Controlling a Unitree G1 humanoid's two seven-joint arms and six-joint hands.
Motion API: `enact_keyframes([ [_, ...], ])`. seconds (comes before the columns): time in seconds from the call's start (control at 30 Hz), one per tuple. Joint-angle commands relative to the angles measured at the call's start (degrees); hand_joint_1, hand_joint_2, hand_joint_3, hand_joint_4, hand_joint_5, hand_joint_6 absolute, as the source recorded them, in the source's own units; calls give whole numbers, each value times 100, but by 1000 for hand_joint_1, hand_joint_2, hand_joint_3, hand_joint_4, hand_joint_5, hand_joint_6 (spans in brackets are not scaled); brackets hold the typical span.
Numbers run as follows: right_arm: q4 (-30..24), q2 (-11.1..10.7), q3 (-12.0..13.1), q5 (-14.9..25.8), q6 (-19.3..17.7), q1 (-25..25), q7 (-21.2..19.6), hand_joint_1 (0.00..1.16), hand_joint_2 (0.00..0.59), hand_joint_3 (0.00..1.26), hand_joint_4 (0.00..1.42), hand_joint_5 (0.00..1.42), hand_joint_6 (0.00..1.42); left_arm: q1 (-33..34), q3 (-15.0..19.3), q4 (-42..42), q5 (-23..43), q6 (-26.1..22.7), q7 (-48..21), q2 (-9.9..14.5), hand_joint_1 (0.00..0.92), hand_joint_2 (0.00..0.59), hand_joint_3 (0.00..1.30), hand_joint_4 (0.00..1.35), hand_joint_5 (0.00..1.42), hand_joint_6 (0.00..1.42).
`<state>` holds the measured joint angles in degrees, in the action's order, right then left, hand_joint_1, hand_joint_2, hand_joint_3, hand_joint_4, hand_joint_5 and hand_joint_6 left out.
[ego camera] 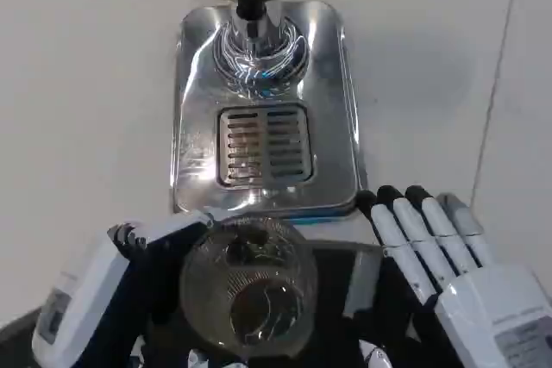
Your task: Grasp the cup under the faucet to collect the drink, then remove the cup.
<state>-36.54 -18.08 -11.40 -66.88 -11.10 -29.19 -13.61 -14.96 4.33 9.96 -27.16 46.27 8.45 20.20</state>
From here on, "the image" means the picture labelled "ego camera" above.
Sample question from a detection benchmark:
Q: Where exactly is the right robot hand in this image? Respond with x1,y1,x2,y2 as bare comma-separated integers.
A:
355,184,552,368

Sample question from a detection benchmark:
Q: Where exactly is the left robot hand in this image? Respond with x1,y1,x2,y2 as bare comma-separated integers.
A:
32,209,221,368

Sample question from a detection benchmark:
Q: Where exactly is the clear ribbed glass cup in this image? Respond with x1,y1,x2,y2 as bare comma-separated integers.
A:
178,215,320,362

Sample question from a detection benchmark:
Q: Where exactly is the slotted drip tray grid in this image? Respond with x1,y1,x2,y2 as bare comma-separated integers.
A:
215,103,314,189

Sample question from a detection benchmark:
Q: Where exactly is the steel drip tray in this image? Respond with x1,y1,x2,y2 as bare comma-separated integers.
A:
170,0,368,219

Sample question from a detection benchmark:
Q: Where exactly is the drink dispenser with black tap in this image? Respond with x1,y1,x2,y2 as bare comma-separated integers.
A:
187,0,317,84

